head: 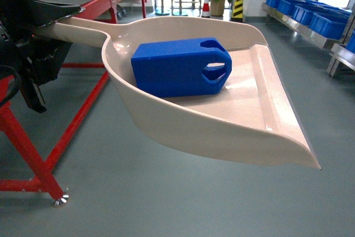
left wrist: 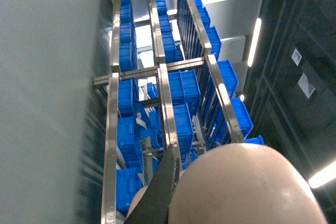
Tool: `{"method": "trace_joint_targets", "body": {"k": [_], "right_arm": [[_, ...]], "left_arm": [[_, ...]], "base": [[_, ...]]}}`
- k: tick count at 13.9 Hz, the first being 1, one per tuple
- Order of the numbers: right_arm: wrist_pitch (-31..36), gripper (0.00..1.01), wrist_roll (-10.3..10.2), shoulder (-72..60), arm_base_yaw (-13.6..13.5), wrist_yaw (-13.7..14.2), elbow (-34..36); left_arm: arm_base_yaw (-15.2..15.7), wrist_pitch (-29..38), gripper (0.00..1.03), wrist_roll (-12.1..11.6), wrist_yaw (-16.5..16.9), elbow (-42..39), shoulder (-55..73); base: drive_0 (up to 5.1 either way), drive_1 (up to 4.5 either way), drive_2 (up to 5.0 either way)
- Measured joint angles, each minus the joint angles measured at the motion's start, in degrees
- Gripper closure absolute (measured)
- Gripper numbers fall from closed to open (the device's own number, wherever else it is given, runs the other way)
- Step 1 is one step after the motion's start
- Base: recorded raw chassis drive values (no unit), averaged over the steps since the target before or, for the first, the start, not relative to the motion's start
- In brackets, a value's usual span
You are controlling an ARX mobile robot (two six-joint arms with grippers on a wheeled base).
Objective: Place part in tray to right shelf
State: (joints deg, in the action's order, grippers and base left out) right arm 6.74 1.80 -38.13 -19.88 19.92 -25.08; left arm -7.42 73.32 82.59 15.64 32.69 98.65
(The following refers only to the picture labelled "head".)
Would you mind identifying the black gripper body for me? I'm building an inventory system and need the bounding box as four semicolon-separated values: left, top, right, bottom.
1;0;35;80

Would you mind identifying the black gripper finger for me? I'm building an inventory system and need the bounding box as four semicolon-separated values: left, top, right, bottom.
29;0;84;27
19;39;72;113

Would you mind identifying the blue plastic block part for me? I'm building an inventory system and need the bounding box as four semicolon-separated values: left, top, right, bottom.
131;37;232;98

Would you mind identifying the beige plastic dustpan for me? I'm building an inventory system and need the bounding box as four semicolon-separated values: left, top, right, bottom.
34;17;320;169

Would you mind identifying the stainless steel shelf rack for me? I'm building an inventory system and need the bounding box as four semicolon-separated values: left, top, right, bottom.
262;0;354;77

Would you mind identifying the red white traffic cone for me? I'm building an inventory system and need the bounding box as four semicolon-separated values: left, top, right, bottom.
201;0;210;18

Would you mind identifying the black yellow striped bollard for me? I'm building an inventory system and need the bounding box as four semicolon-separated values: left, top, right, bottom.
230;0;244;23

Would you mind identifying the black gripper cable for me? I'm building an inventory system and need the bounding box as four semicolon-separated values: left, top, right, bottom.
0;64;23;108

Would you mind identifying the red metal table frame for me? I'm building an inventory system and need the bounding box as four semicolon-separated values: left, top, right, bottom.
1;0;146;206

